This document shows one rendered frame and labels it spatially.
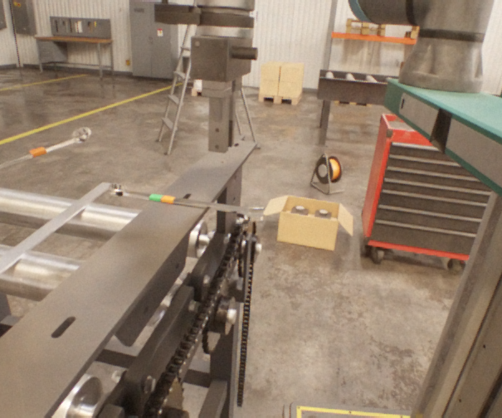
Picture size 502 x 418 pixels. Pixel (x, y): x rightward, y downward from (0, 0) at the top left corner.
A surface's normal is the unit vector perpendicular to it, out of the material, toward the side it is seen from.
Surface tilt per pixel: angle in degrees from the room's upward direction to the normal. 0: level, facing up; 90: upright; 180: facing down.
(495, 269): 90
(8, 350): 0
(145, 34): 90
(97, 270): 0
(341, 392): 0
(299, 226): 90
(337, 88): 90
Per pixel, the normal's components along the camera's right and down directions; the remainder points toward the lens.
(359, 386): 0.06, -0.90
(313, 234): -0.25, 0.40
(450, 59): -0.29, 0.10
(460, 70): -0.01, 0.13
